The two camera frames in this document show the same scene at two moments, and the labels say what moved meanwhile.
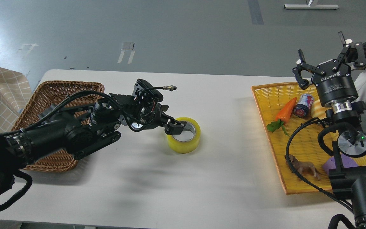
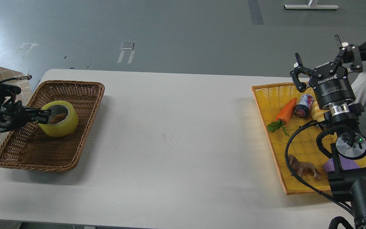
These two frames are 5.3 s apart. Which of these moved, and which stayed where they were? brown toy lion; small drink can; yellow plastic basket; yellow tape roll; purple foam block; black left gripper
Moved: yellow tape roll; black left gripper
Stayed: small drink can; yellow plastic basket; brown toy lion; purple foam block
